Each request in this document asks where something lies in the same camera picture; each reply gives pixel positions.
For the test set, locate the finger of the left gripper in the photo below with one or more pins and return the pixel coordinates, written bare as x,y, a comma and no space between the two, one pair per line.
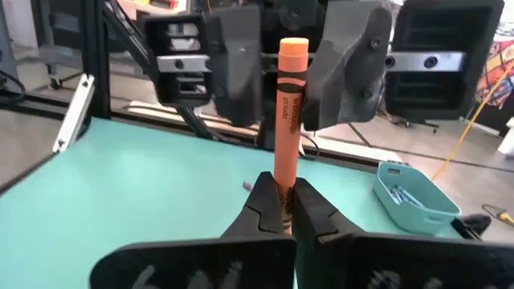
237,68
345,72

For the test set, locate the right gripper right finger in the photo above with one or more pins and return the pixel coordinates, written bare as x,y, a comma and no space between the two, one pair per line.
381,265

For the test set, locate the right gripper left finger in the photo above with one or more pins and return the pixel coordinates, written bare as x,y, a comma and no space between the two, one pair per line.
201,265

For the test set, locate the teal crayon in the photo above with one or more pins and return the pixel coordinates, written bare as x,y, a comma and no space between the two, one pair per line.
411,198

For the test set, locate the orange crayon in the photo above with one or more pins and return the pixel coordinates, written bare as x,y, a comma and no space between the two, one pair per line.
289,120

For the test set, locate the black chair base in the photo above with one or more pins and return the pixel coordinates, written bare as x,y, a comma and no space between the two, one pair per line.
417,122

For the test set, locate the teal plastic bin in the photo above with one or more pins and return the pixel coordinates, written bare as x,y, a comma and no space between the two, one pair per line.
421,216

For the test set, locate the colourful patterned cloth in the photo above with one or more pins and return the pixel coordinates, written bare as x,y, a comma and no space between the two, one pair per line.
498,60

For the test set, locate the purple crayon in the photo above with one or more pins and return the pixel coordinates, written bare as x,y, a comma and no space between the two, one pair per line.
247,185

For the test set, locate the green table mat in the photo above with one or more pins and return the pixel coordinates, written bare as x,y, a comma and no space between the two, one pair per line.
120,200

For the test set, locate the yellow plug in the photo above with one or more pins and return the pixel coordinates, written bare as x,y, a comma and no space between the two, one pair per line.
507,217

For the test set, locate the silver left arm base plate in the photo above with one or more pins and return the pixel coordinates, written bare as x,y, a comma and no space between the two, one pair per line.
74,112

